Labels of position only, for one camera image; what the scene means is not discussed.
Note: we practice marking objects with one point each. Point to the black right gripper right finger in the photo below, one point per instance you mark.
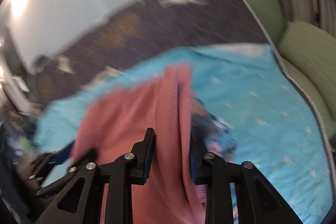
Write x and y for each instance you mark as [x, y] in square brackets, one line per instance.
[228, 184]

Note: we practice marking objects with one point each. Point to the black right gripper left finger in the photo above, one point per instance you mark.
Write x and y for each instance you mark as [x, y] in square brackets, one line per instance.
[102, 193]

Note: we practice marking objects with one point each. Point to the floral patterned folded garment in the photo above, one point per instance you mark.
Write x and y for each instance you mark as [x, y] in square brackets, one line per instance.
[212, 131]

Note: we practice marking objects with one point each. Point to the light blue star blanket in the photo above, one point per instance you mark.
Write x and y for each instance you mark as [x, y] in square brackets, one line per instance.
[265, 113]

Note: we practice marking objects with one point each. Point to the green pillow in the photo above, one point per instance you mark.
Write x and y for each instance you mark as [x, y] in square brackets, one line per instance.
[312, 51]
[271, 16]

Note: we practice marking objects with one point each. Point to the dark deer pattern bedsheet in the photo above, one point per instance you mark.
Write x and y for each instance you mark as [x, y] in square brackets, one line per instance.
[141, 31]

